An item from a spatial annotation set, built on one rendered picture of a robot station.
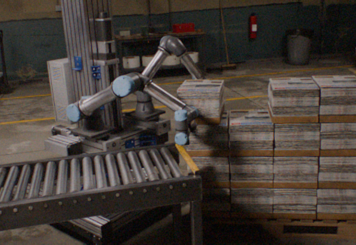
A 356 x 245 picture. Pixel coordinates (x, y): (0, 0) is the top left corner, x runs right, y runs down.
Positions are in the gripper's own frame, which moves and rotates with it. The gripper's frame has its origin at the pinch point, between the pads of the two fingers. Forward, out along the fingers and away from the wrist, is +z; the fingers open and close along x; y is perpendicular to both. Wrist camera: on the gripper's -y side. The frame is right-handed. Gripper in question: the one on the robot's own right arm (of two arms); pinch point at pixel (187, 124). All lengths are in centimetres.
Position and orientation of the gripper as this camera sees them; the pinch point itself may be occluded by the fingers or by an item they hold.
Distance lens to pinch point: 274.7
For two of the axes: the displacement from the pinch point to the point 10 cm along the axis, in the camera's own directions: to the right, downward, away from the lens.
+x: -9.9, 0.1, 1.3
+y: -0.5, -9.6, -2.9
